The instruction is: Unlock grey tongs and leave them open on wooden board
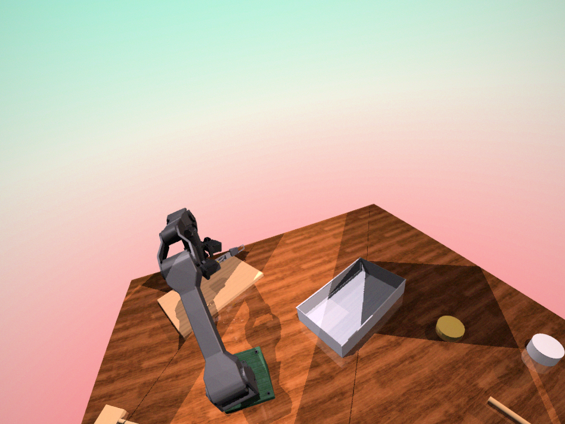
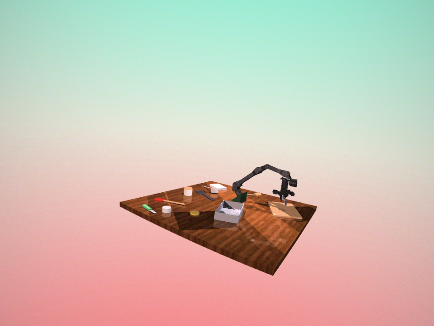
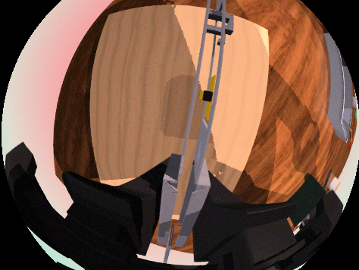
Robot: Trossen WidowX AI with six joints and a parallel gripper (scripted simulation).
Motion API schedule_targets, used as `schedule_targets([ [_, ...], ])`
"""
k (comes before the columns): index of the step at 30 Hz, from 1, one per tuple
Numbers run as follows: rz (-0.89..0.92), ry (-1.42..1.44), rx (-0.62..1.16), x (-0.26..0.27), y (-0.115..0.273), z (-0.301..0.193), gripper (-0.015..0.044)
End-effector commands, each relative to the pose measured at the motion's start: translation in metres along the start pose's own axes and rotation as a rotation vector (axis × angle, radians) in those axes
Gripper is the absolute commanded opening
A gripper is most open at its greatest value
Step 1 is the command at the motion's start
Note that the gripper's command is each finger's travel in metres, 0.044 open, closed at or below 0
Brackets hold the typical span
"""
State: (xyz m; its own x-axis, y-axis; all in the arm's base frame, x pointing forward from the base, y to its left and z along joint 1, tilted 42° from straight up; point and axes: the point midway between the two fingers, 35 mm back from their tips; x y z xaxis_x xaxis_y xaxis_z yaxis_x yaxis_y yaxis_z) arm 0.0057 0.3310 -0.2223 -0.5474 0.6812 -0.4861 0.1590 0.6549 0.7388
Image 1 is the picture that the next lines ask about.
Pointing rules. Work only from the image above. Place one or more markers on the red spatula with wooden handle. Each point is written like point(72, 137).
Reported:
point(507, 411)

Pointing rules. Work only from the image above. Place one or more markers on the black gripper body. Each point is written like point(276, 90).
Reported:
point(208, 266)

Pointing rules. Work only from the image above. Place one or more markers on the tan flat round disc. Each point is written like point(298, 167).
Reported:
point(450, 327)

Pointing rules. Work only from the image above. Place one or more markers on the light wooden cutting board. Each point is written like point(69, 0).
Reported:
point(234, 277)

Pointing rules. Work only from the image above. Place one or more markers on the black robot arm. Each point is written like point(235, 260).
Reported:
point(228, 381)

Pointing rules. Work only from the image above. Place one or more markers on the grey roasting tin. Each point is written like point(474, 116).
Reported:
point(349, 305)

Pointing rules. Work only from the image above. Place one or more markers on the grey short cylinder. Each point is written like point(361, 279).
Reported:
point(545, 350)

